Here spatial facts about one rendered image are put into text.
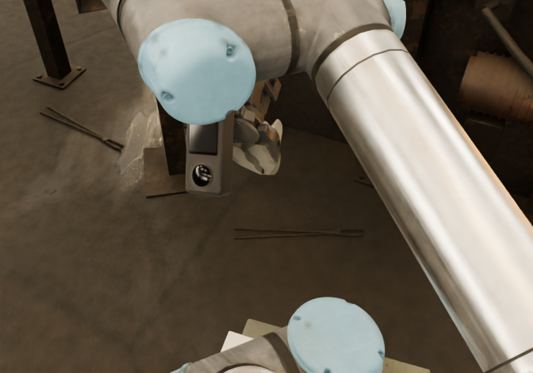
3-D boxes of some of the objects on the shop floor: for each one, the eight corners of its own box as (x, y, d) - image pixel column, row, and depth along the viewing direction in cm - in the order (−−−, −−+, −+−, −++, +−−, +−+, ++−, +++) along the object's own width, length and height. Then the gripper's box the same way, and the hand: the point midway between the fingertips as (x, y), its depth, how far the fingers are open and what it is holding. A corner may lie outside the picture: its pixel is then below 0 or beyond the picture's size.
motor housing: (427, 203, 162) (477, 36, 124) (509, 228, 156) (587, 61, 118) (416, 236, 154) (465, 68, 116) (501, 265, 148) (583, 97, 110)
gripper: (251, 16, 59) (315, 131, 75) (176, 22, 63) (253, 130, 79) (226, 86, 55) (300, 190, 72) (149, 87, 59) (235, 186, 76)
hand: (266, 173), depth 73 cm, fingers closed
